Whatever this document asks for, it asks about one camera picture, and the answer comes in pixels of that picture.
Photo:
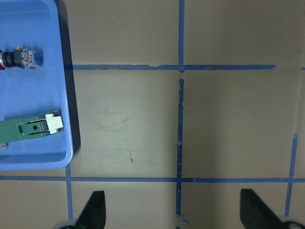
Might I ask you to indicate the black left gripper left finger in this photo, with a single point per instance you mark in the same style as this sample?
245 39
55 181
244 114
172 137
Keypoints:
93 215

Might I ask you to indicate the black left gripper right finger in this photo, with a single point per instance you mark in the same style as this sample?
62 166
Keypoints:
255 214

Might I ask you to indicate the red emergency stop button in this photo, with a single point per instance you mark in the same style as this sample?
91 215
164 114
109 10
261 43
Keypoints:
20 57

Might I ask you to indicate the blue plastic tray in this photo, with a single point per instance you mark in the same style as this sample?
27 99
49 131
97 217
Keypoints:
34 24

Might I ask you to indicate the green limit switch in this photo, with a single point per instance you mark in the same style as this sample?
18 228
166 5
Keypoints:
30 127

